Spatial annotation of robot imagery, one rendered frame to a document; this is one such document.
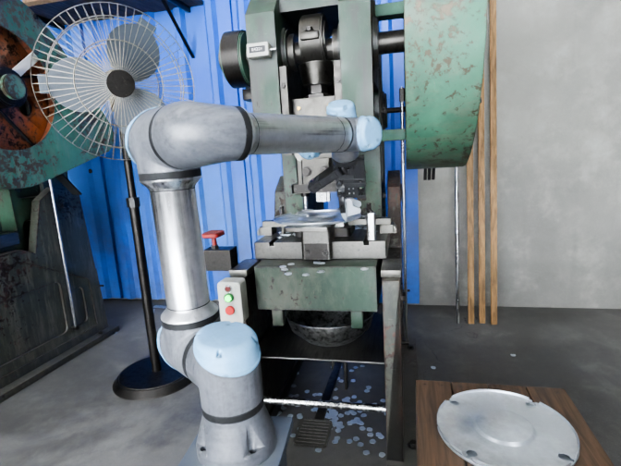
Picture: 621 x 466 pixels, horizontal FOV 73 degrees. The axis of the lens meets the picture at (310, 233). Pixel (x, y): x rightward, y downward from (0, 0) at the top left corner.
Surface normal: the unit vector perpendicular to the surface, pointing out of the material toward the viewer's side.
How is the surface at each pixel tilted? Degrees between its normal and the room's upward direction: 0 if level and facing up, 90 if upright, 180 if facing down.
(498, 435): 0
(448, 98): 124
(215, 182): 90
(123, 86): 96
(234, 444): 73
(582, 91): 90
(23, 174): 90
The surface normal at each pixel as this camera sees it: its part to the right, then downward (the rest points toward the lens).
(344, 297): -0.21, 0.19
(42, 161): 0.97, -0.01
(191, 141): 0.09, 0.40
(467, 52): -0.18, 0.51
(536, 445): -0.06, -0.98
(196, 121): 0.15, -0.18
